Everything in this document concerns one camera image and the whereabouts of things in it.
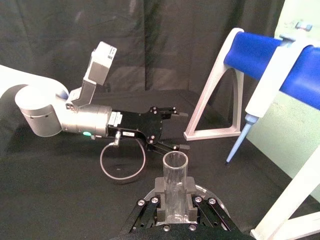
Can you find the white pipette with blue tip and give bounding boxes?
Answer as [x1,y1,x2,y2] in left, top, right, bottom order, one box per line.
[225,20,315,167]

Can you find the thin grey gripper cable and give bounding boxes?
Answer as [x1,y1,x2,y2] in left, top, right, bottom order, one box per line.
[99,131,147,181]

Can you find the black backdrop curtain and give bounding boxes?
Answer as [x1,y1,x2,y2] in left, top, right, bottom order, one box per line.
[0,0,286,141]

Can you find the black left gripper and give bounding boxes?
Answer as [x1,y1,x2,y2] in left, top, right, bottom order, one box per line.
[107,106,191,153]

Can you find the clear plastic tube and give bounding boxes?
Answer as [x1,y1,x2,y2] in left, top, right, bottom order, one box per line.
[162,151,189,224]

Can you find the black table cloth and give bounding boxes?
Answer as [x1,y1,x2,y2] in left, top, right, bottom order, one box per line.
[0,89,320,240]

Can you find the clear round dish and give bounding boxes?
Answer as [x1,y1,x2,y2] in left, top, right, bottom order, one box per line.
[144,184,230,230]

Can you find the white stand with blue bar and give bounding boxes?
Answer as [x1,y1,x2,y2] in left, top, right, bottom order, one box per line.
[183,27,320,240]

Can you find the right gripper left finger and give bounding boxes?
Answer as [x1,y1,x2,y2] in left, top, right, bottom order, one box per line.
[129,176,167,230]

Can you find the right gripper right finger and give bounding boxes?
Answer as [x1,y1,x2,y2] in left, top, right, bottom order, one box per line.
[185,176,238,230]

